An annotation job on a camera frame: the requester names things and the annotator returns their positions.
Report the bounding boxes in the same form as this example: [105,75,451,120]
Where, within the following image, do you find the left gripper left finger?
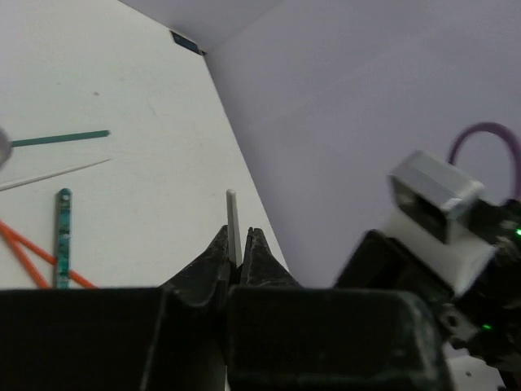
[1,228,230,390]

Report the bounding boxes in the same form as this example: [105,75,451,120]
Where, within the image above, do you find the green handled spoon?
[55,188,72,289]

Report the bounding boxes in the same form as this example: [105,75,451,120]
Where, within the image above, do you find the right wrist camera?
[382,151,496,297]

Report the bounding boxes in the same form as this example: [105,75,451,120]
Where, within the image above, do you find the orange chopstick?
[1,222,50,288]
[0,227,99,289]

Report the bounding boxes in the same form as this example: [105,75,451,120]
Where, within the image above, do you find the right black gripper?
[335,199,520,390]

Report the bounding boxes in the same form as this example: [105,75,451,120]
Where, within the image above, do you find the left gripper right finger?
[227,228,453,390]

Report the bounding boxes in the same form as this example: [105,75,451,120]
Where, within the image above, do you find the right blue table label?
[170,30,206,56]

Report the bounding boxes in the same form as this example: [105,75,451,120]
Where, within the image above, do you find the white chopstick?
[0,159,111,191]
[226,189,243,268]

